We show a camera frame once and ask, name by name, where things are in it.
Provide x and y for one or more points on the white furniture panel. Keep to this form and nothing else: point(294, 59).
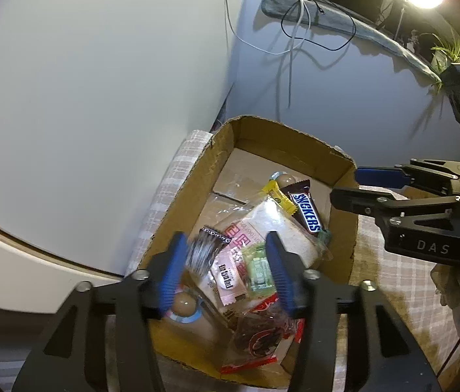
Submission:
point(91, 90)

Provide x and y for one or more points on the green candy packet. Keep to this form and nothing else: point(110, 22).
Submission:
point(258, 269)

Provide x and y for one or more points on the large white snack bag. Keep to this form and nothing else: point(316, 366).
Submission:
point(270, 220)

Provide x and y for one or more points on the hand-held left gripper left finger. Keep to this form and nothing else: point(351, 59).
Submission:
point(170, 277)

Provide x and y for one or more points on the person's right hand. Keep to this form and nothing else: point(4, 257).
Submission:
point(450, 286)

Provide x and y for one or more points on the pink white snack sachet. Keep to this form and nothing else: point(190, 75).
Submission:
point(230, 277)

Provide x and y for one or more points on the clear red-edged snack packet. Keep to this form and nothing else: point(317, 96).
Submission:
point(254, 335)

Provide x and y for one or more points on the brown cardboard box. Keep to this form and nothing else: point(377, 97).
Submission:
point(295, 147)

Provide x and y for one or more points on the teal candy packet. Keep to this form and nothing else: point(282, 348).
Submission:
point(323, 239)

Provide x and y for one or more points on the brown chocolate bar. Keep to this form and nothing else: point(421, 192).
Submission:
point(305, 210)

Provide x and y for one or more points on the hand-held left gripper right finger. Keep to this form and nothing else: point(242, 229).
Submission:
point(283, 273)

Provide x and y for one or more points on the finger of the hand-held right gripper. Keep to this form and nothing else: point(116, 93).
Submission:
point(381, 176)
point(356, 200)

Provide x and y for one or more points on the green potted plant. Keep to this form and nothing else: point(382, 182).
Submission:
point(454, 49)

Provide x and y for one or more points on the round blue-rimmed jelly cup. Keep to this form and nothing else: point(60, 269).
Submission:
point(183, 304)

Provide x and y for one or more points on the yellow candy packet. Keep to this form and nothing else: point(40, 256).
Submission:
point(276, 196)

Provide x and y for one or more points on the black silver striped snack packet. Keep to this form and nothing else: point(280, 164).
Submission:
point(205, 249)

